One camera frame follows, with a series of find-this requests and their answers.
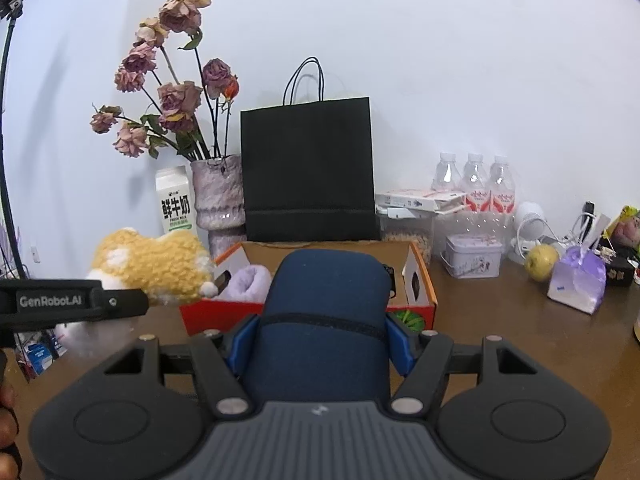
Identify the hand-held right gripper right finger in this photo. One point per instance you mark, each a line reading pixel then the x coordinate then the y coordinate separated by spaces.
pixel 400 345

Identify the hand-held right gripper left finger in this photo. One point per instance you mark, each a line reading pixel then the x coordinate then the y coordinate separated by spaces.
pixel 242 345

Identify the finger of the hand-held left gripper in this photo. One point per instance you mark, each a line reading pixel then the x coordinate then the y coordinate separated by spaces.
pixel 125 304

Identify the red cardboard box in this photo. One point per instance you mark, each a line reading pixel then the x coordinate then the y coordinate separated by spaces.
pixel 210 315

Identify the yellow white plush dog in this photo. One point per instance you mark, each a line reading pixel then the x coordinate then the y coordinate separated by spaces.
pixel 155 265

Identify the dark blue case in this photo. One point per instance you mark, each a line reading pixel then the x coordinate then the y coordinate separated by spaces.
pixel 320 300

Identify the person's left hand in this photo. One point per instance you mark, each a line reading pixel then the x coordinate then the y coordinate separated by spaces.
pixel 7 415

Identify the blue packet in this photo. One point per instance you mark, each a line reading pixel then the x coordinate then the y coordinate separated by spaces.
pixel 40 357

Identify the lavender fluffy plush item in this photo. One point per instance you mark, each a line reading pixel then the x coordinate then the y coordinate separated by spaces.
pixel 247 285

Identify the clear plastic grain container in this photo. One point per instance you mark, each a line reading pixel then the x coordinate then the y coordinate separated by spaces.
pixel 405 235

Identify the lavender tin box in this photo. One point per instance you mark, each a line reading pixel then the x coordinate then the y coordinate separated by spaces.
pixel 472 257

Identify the white green milk carton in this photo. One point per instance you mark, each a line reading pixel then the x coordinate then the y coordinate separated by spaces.
pixel 175 200

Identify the pink mottled vase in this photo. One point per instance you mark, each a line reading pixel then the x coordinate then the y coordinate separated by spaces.
pixel 217 195

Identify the flat white pink carton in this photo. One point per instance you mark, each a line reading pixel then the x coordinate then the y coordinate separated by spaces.
pixel 415 197

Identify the yellow green apple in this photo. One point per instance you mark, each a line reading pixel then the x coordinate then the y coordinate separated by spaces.
pixel 541 262

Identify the clear water bottle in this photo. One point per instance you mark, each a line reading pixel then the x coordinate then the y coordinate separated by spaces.
pixel 502 187
pixel 446 175
pixel 475 185

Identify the small white desk fan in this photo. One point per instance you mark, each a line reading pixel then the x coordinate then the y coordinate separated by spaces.
pixel 530 220

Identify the purple tissue pack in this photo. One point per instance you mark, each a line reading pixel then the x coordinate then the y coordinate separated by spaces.
pixel 575 285

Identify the black paper bag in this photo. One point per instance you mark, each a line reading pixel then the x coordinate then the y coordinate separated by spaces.
pixel 310 170

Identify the dried pink rose bouquet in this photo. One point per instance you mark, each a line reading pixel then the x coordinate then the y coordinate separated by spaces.
pixel 175 100

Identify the small black box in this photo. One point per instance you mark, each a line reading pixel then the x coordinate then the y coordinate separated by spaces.
pixel 617 272

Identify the colourful figure snack packet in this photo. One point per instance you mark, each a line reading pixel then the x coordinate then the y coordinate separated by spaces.
pixel 627 227

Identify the white wall socket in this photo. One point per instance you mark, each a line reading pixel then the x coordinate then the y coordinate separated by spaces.
pixel 35 254

